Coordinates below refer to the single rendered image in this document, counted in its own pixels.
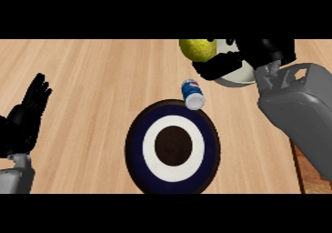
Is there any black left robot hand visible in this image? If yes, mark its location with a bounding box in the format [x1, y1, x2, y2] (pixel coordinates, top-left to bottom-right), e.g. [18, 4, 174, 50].
[0, 72, 53, 159]

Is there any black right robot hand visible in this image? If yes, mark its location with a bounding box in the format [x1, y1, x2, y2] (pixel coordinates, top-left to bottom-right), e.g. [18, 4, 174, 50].
[190, 38, 296, 82]

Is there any yellow-green pear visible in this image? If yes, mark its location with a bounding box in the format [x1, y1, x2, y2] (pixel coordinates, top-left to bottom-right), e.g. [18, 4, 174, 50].
[177, 38, 218, 64]

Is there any white bowl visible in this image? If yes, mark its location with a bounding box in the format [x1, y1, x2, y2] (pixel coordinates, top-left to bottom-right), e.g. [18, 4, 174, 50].
[212, 38, 257, 88]

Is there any dark blue and white plate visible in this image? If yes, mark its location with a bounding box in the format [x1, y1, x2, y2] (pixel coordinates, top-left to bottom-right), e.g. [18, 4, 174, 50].
[124, 98, 221, 195]

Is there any blue and white can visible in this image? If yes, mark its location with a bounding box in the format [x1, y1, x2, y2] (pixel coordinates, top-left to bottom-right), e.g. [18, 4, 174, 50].
[180, 78, 206, 111]

